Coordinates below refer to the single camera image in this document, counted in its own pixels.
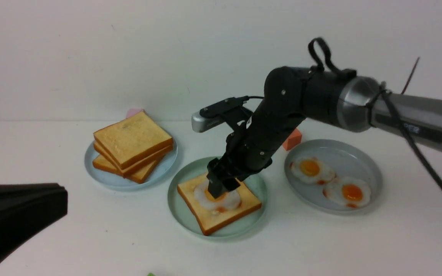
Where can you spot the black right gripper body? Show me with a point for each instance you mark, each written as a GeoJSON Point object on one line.
{"type": "Point", "coordinates": [248, 151]}

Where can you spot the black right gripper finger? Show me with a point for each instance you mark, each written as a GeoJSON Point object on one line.
{"type": "Point", "coordinates": [221, 183]}

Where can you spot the fried egg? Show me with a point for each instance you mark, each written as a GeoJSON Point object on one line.
{"type": "Point", "coordinates": [226, 202]}
{"type": "Point", "coordinates": [312, 171]}
{"type": "Point", "coordinates": [348, 192]}

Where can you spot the toast slice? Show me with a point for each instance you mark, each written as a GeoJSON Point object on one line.
{"type": "Point", "coordinates": [137, 165]}
{"type": "Point", "coordinates": [211, 221]}
{"type": "Point", "coordinates": [133, 138]}
{"type": "Point", "coordinates": [139, 176]}

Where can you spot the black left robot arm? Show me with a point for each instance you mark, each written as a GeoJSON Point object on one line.
{"type": "Point", "coordinates": [27, 209]}

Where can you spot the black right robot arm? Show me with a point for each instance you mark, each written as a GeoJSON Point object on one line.
{"type": "Point", "coordinates": [292, 94]}

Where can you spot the green centre plate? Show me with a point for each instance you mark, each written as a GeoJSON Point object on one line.
{"type": "Point", "coordinates": [186, 218]}

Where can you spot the orange cube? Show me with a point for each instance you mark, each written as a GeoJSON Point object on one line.
{"type": "Point", "coordinates": [292, 140]}

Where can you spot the grey egg plate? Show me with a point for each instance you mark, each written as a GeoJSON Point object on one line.
{"type": "Point", "coordinates": [347, 161]}

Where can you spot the light blue bread plate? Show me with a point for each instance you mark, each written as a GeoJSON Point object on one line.
{"type": "Point", "coordinates": [117, 183]}

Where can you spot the pink cube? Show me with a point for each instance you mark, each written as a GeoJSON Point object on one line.
{"type": "Point", "coordinates": [133, 111]}

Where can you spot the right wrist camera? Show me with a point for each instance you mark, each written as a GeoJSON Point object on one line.
{"type": "Point", "coordinates": [230, 111]}

